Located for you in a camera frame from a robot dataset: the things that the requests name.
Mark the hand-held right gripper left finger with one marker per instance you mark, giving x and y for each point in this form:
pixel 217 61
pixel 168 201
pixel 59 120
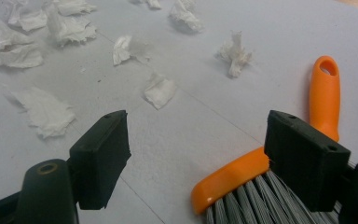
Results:
pixel 98 161

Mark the orange brush with grey bristles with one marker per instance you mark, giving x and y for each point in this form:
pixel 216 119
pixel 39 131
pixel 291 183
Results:
pixel 324 93

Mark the pile of white tissue scraps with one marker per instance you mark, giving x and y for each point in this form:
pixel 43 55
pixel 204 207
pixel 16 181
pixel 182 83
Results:
pixel 46 112

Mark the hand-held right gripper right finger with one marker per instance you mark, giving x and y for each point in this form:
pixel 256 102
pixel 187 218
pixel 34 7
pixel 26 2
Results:
pixel 304 161

